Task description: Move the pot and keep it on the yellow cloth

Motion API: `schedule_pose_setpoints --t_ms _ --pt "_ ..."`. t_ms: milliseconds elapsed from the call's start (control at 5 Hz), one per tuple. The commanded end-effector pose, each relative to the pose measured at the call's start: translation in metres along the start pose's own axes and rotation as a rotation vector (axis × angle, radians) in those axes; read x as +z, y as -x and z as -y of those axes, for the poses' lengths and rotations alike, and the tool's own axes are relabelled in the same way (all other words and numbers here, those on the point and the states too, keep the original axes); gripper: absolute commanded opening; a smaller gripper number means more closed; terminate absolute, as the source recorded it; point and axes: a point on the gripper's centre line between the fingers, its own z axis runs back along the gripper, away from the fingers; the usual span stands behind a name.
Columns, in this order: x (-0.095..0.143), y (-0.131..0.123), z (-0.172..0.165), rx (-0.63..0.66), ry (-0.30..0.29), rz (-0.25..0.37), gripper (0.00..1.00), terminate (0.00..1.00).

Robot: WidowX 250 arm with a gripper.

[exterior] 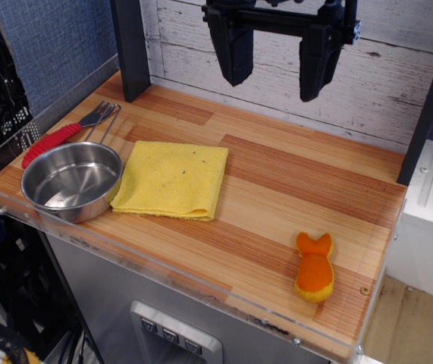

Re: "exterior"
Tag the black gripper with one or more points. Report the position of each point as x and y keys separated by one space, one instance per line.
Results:
x=231 y=25

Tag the metal pot with wire handle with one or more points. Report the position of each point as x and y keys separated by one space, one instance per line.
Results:
x=74 y=181

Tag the yellow folded towel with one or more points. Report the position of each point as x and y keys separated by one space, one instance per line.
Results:
x=173 y=180

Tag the clear acrylic table guard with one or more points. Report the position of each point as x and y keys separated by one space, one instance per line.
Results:
x=232 y=277

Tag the orange plush fish toy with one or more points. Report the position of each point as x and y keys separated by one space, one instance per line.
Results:
x=315 y=276

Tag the white ribbed appliance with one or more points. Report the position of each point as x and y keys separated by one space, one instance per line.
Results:
x=410 y=256

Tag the silver control panel with buttons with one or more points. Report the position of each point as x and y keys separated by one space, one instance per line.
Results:
x=163 y=338

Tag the dark left support post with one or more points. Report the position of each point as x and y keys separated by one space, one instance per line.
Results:
x=131 y=46

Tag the dark support post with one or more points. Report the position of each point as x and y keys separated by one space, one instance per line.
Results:
x=417 y=142
x=131 y=46

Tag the dark right support post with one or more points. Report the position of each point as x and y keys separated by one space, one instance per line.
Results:
x=417 y=142

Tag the red handled metal fork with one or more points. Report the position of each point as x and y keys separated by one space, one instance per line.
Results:
x=101 y=113

